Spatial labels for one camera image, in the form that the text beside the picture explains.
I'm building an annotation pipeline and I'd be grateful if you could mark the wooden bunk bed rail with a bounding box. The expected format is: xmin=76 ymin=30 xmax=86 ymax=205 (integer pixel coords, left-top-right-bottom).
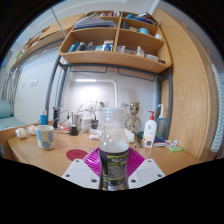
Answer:
xmin=11 ymin=13 xmax=85 ymax=69

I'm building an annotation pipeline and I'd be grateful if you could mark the striped hanging towel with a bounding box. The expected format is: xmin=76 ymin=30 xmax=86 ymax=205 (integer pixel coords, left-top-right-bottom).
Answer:
xmin=209 ymin=63 xmax=224 ymax=153

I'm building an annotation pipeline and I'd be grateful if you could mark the wooden shelf unit with items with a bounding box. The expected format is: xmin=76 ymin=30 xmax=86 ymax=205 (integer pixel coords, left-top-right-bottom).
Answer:
xmin=58 ymin=9 xmax=173 ymax=74

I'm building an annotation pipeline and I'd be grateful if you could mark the grey metal bed frame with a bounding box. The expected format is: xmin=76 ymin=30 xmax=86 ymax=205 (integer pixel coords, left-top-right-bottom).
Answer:
xmin=44 ymin=54 xmax=174 ymax=139

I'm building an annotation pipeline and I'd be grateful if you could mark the wrapped bread roll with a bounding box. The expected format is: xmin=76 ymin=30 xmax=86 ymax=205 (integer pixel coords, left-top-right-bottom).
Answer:
xmin=27 ymin=124 xmax=38 ymax=136
xmin=14 ymin=127 xmax=28 ymax=139

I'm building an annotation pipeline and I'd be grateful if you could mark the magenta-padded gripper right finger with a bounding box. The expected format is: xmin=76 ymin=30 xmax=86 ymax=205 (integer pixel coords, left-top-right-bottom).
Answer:
xmin=126 ymin=148 xmax=166 ymax=190

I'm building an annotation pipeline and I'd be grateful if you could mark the white desk lamp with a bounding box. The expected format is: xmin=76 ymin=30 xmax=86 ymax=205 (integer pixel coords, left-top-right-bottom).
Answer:
xmin=74 ymin=78 xmax=119 ymax=108

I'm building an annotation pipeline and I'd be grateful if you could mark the white pump bottle red top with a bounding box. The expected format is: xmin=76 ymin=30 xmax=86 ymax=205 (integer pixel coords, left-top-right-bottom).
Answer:
xmin=142 ymin=110 xmax=158 ymax=148

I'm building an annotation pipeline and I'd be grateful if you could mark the small black cup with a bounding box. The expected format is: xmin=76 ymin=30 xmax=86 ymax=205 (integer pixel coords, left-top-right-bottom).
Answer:
xmin=69 ymin=124 xmax=79 ymax=136

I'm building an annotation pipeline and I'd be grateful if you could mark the brown tree creature figurine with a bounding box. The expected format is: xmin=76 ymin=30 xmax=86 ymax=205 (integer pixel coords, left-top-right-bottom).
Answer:
xmin=124 ymin=100 xmax=143 ymax=134

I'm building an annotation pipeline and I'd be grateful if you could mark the cream mug with blue patches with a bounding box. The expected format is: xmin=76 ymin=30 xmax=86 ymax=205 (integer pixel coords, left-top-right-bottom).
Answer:
xmin=35 ymin=124 xmax=56 ymax=151

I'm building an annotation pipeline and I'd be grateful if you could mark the flat round red coaster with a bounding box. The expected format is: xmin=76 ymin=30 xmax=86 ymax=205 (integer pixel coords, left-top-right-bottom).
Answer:
xmin=65 ymin=148 xmax=89 ymax=162

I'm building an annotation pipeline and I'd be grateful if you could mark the clear blue spray bottle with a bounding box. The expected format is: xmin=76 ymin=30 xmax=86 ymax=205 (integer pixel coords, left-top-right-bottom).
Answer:
xmin=155 ymin=103 xmax=167 ymax=138

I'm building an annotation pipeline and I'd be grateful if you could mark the small green box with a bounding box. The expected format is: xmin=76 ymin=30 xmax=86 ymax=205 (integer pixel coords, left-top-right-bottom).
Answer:
xmin=167 ymin=145 xmax=184 ymax=153

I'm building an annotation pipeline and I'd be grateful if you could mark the teal bed mattress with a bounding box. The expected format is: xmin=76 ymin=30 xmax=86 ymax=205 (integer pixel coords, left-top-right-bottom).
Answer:
xmin=0 ymin=115 xmax=26 ymax=131

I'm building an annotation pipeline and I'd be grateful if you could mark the grey striped curtain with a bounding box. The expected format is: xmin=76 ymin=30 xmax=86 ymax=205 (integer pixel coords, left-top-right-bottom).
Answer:
xmin=0 ymin=68 xmax=21 ymax=104

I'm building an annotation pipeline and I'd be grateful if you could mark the black cylindrical device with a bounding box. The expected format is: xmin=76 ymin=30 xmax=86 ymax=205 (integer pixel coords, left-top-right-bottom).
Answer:
xmin=52 ymin=106 xmax=61 ymax=129

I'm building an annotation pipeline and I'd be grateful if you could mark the teal pillow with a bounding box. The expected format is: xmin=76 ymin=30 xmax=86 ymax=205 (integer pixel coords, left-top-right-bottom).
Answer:
xmin=0 ymin=100 xmax=14 ymax=120

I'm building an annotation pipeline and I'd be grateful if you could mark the white crumpled paper bag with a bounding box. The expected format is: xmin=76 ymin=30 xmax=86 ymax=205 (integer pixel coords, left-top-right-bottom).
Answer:
xmin=124 ymin=129 xmax=136 ymax=144

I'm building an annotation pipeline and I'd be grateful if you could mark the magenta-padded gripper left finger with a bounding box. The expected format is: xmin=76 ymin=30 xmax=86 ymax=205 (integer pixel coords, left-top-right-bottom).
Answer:
xmin=61 ymin=148 xmax=102 ymax=190

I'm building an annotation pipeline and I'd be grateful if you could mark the clear bottle with dark label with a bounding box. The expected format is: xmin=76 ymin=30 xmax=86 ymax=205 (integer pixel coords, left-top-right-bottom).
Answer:
xmin=98 ymin=107 xmax=131 ymax=192

